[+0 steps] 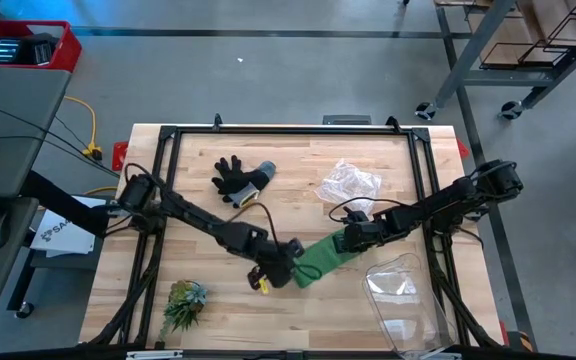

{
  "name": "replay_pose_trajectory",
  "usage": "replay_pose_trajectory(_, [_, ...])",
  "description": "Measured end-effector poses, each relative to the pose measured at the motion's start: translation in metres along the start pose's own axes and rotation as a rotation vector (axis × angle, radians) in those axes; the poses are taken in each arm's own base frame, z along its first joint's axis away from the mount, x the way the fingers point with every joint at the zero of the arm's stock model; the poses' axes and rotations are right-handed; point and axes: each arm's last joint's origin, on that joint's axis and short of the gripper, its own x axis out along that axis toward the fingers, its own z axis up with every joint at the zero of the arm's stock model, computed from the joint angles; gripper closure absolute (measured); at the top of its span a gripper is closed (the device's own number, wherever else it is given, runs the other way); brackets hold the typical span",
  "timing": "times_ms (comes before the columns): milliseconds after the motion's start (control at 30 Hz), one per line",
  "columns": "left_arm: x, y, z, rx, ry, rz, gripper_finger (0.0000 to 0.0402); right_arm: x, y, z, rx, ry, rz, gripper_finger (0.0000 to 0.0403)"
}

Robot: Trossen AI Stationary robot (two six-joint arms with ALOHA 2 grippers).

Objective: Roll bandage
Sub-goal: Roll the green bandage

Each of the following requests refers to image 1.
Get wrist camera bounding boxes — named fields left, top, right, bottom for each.
left=332, top=230, right=352, bottom=254
left=247, top=266, right=269, bottom=293

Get black wire basket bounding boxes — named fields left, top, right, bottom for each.
left=479, top=3, right=576, bottom=70

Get black glove with yellow cuff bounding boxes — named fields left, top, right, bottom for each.
left=211, top=155, right=277, bottom=210

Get clear plastic container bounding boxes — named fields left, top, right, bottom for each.
left=361, top=252, right=459, bottom=360

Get silver metal bracket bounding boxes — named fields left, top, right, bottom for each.
left=125, top=349, right=185, bottom=360
left=405, top=351, right=463, bottom=360

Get black aluminium table frame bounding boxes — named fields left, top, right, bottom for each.
left=87, top=113, right=507, bottom=350

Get brown cardboard boxes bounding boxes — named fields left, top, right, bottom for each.
left=467, top=0, right=576, bottom=66

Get black left camera cable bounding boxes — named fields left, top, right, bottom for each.
left=227, top=199, right=324, bottom=281

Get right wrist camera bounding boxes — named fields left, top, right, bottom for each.
left=332, top=230, right=352, bottom=254

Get artificial succulent plant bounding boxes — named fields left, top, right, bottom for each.
left=156, top=278, right=210, bottom=344

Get red plastic crate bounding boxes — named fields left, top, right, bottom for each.
left=0, top=19, right=83, bottom=74

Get green bandage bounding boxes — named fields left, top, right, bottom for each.
left=292, top=235, right=364, bottom=290

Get white printed paper sheet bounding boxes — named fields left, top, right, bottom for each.
left=30, top=195, right=108, bottom=259

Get yellow floor cable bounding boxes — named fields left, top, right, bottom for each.
left=62, top=95, right=119, bottom=197

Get black desk caster wheel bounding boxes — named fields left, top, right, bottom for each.
left=14, top=300, right=36, bottom=320

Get clear plastic bag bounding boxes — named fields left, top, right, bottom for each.
left=314, top=158, right=383, bottom=215

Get black camera cable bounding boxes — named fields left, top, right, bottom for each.
left=327, top=196, right=419, bottom=224
left=227, top=199, right=324, bottom=281

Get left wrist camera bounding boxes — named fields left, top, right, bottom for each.
left=247, top=266, right=269, bottom=293

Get black devices with vents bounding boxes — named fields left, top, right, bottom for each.
left=0, top=32, right=60, bottom=67

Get orange black striped foot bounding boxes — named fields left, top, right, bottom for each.
left=510, top=330, right=535, bottom=353

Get black desk support beam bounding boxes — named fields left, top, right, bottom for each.
left=20, top=171, right=111, bottom=238

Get black right camera cable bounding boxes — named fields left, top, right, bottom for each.
left=327, top=196, right=419, bottom=224

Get grey box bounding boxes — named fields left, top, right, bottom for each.
left=322, top=114, right=373, bottom=126

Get grey metal cart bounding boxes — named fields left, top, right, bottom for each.
left=415, top=0, right=576, bottom=121

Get grey desk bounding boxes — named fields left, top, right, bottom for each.
left=0, top=64, right=73, bottom=330

